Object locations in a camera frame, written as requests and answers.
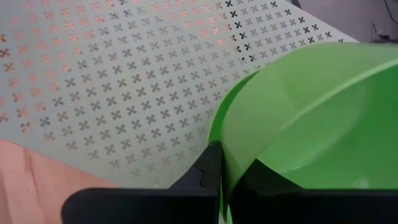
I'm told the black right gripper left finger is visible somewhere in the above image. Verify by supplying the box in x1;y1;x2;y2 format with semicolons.
61;139;223;224

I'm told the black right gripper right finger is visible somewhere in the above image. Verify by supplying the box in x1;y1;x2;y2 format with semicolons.
229;158;398;224

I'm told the green plastic bowl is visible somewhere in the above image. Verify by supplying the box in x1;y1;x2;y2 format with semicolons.
217;42;398;224
206;70;261;147

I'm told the pale green perforated metal shelf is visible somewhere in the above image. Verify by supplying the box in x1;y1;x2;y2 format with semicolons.
0;0;358;189

